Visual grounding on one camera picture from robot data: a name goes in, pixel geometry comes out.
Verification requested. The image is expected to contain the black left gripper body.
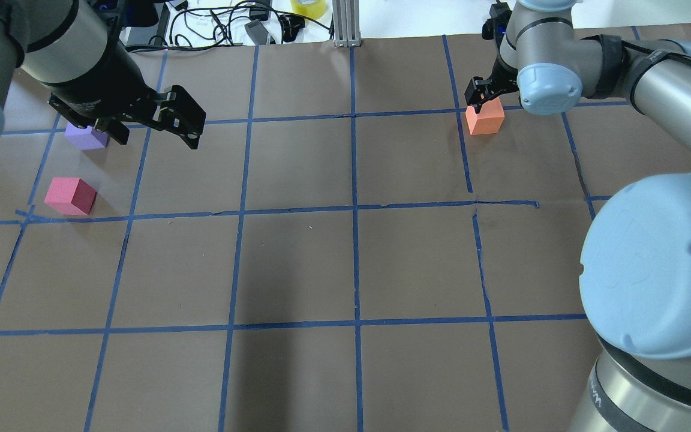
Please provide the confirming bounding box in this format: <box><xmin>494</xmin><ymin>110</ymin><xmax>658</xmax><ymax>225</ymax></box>
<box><xmin>47</xmin><ymin>42</ymin><xmax>157</xmax><ymax>127</ymax></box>

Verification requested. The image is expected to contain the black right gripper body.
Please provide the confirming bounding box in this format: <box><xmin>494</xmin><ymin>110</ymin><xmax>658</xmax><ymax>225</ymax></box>
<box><xmin>482</xmin><ymin>2</ymin><xmax>518</xmax><ymax>91</ymax></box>

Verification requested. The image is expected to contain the orange foam block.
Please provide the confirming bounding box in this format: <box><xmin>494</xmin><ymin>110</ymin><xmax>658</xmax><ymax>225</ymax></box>
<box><xmin>464</xmin><ymin>97</ymin><xmax>505</xmax><ymax>135</ymax></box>

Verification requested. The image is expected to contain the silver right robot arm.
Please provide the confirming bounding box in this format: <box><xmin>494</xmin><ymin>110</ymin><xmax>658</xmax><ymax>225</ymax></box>
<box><xmin>464</xmin><ymin>1</ymin><xmax>691</xmax><ymax>431</ymax></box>

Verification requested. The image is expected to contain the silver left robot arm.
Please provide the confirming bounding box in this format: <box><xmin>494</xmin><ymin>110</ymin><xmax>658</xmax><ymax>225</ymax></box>
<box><xmin>0</xmin><ymin>1</ymin><xmax>206</xmax><ymax>149</ymax></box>

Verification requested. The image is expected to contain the purple foam block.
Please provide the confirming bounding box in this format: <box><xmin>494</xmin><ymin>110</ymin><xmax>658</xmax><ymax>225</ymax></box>
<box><xmin>65</xmin><ymin>123</ymin><xmax>109</xmax><ymax>151</ymax></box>

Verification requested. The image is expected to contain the pink foam block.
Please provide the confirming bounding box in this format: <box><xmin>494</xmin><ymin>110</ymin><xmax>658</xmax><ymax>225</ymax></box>
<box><xmin>44</xmin><ymin>177</ymin><xmax>98</xmax><ymax>216</ymax></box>

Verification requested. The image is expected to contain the yellow tape roll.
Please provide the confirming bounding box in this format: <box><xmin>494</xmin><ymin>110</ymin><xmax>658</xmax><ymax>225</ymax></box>
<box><xmin>290</xmin><ymin>0</ymin><xmax>327</xmax><ymax>20</ymax></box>

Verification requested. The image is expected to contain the black cable bundle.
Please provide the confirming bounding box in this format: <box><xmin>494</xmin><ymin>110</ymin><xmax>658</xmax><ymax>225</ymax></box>
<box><xmin>124</xmin><ymin>0</ymin><xmax>331</xmax><ymax>52</ymax></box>

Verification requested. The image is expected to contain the aluminium frame post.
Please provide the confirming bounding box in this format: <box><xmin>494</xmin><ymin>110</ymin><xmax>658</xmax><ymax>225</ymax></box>
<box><xmin>331</xmin><ymin>0</ymin><xmax>363</xmax><ymax>47</ymax></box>

